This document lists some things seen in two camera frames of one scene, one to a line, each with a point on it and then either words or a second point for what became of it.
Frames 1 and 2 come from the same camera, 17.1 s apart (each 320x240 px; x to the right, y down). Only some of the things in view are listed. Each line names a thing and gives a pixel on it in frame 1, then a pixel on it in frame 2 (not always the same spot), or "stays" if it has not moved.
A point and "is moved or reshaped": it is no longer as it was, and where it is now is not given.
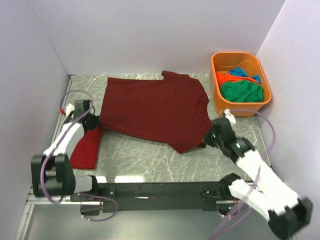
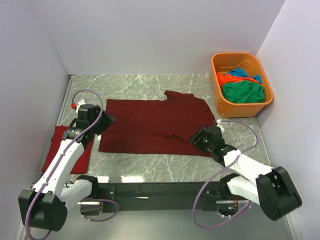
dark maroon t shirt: x=173 y=110 is moved or reshaped
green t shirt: x=242 y=91 stays
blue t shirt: x=239 y=72 stays
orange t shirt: x=222 y=77 stays
